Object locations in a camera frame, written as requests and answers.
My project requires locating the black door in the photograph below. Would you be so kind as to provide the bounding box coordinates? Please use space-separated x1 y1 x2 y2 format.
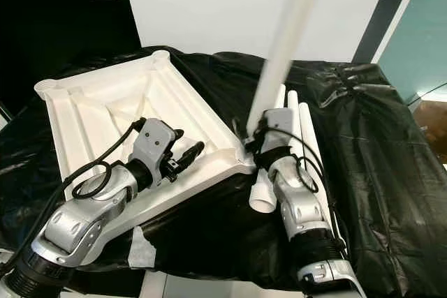
0 0 142 128

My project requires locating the black plastic table cover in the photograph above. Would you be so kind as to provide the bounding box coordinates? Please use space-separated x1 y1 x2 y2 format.
0 45 447 292

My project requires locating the black frame post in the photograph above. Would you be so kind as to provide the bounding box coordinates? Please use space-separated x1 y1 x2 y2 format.
351 0 420 65

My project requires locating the brown wooden cabinet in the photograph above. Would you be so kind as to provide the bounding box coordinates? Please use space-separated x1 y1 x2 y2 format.
416 99 447 145

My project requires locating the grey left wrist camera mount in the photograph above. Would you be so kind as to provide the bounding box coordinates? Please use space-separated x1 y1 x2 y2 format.
133 118 179 184

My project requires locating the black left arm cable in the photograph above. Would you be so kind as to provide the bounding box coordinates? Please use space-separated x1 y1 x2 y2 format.
42 118 147 278

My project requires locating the green glass panel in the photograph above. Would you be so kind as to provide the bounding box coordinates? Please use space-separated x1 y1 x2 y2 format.
381 0 447 100

